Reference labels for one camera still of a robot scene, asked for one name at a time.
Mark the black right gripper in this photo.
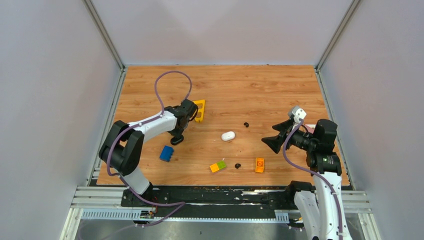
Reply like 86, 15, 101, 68
261, 118, 316, 153

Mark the black earbud charging case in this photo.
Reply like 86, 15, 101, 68
170, 135, 184, 146

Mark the white earbud charging case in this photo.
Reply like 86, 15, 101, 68
221, 131, 236, 142

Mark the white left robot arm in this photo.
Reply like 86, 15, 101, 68
98, 99, 199, 207

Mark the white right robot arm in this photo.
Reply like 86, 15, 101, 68
262, 118, 352, 240

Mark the yellow triangular toy block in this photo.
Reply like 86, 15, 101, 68
194, 99, 206, 123

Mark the orange arch toy block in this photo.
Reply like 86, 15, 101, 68
254, 157, 265, 173

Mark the blue toy brick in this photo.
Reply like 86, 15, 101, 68
159, 145, 175, 163

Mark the orange green toy brick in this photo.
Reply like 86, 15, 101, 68
209, 160, 227, 173

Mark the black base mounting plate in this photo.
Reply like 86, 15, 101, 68
120, 185, 297, 218

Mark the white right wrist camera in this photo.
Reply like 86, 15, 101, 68
288, 105, 307, 124

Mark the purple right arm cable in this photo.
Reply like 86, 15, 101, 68
282, 119, 344, 240

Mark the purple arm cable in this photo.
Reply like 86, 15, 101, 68
282, 119, 344, 240
105, 70, 193, 208

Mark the white slotted cable duct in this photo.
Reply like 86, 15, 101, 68
80, 209, 290, 224

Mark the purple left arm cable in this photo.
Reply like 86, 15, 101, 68
105, 70, 193, 208

